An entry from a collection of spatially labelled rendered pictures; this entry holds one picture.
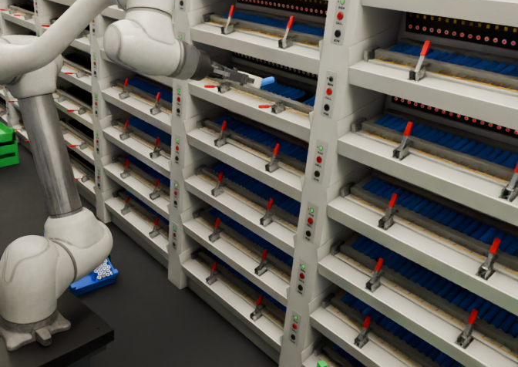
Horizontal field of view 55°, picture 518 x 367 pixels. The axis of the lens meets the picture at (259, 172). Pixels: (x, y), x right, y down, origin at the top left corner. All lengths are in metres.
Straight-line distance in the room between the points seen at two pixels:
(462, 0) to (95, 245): 1.24
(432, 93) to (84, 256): 1.11
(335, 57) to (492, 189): 0.50
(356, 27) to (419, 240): 0.55
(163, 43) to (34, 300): 0.82
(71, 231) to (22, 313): 0.26
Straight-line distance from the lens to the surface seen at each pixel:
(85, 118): 2.70
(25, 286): 1.53
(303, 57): 1.40
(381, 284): 1.44
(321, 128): 1.38
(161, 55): 1.13
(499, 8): 1.12
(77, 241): 1.64
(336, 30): 1.32
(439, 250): 1.28
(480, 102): 1.13
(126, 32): 1.10
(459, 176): 1.21
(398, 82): 1.22
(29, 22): 3.25
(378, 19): 1.36
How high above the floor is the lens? 1.30
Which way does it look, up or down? 22 degrees down
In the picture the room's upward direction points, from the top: 6 degrees clockwise
